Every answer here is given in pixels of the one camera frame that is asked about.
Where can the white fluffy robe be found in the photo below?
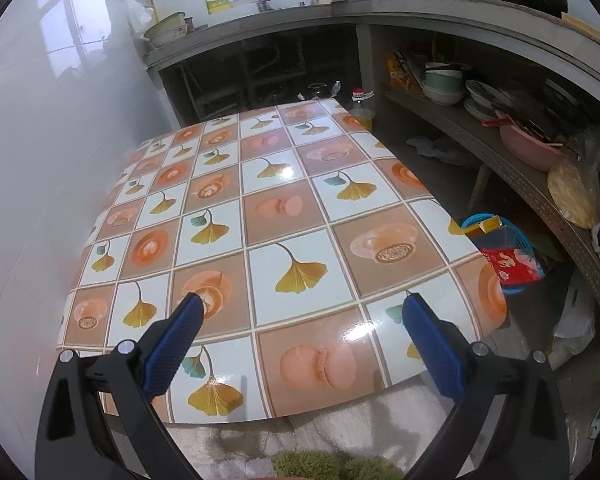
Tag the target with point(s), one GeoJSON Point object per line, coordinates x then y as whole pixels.
{"type": "Point", "coordinates": [330, 435]}

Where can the clear bag of yellow food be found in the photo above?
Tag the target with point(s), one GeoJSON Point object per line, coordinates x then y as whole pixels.
{"type": "Point", "coordinates": [572, 195]}

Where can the enamel basin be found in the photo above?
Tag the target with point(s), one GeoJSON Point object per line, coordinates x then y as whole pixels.
{"type": "Point", "coordinates": [165, 30]}

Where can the pale green bowl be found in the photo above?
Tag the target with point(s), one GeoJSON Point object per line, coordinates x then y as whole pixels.
{"type": "Point", "coordinates": [444, 80]}

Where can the small brown cup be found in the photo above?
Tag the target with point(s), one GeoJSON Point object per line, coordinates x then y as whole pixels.
{"type": "Point", "coordinates": [189, 24]}

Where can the red ladle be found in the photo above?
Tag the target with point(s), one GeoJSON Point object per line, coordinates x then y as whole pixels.
{"type": "Point", "coordinates": [492, 122]}

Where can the grey concrete counter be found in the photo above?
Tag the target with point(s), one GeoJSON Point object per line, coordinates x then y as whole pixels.
{"type": "Point", "coordinates": [430, 10]}

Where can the hanging white plastic bag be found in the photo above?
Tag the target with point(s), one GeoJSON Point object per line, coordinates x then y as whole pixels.
{"type": "Point", "coordinates": [137, 10]}

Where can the dark ceramic jar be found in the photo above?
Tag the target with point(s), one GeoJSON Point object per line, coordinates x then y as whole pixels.
{"type": "Point", "coordinates": [315, 91]}

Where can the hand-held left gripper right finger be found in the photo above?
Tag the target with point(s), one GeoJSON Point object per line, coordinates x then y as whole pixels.
{"type": "Point", "coordinates": [432, 350]}

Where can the orange snack bag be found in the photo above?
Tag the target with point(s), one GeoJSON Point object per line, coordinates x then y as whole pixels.
{"type": "Point", "coordinates": [397, 72]}

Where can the blue plastic basket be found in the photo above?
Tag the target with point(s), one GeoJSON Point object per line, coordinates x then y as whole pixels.
{"type": "Point", "coordinates": [515, 240]}

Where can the wooden cutting board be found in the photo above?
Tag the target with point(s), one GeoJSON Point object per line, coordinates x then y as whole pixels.
{"type": "Point", "coordinates": [592, 32]}

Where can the pile of dishes and utensils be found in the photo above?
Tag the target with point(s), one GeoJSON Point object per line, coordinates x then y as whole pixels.
{"type": "Point", "coordinates": [485, 97]}

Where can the white cloth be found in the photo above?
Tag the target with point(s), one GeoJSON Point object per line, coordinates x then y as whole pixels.
{"type": "Point", "coordinates": [440, 150]}

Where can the white bowl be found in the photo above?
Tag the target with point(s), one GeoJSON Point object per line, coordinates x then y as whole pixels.
{"type": "Point", "coordinates": [442, 97]}

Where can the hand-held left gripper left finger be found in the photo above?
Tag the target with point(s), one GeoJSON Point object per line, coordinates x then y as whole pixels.
{"type": "Point", "coordinates": [175, 345]}

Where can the pink plastic basin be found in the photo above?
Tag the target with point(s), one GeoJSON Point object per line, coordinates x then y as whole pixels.
{"type": "Point", "coordinates": [525, 147]}

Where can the cooking oil bottle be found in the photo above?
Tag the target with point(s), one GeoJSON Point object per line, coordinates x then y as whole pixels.
{"type": "Point", "coordinates": [362, 110]}

